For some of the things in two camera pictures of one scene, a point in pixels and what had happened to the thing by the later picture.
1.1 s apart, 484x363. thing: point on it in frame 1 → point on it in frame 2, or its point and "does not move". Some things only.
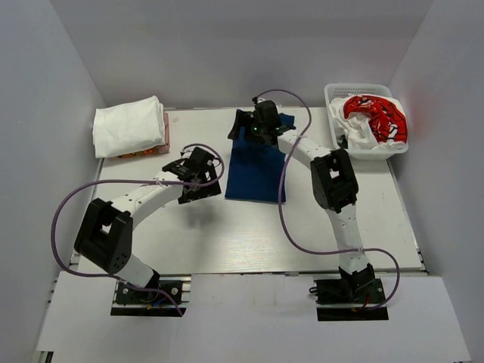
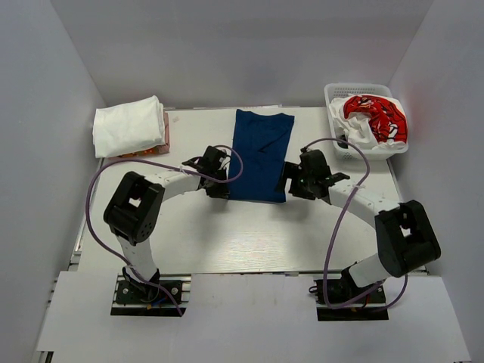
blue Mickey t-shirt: [255, 170] does not move
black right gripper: [243, 119] → [289, 172]
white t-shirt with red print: [371, 122] does not move
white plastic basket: [334, 91] does not move
